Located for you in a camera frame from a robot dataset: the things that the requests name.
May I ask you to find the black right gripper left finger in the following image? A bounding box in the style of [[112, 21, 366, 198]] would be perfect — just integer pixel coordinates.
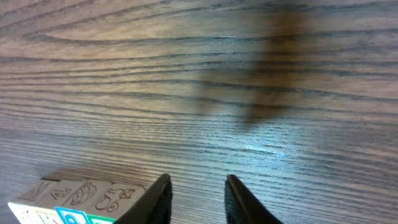
[[114, 174, 172, 224]]

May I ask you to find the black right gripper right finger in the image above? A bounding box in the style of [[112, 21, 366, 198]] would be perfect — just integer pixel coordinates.
[[224, 174, 282, 224]]

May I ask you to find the green N block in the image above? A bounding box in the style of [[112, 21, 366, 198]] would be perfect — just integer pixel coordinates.
[[86, 184, 145, 224]]

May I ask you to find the blue P block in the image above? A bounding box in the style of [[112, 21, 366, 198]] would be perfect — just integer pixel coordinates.
[[55, 179, 111, 224]]

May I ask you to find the plain white wooden block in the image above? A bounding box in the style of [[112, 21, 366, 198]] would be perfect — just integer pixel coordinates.
[[7, 179, 58, 224]]

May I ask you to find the yellow K block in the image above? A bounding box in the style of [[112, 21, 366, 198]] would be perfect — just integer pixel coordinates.
[[35, 180, 83, 224]]

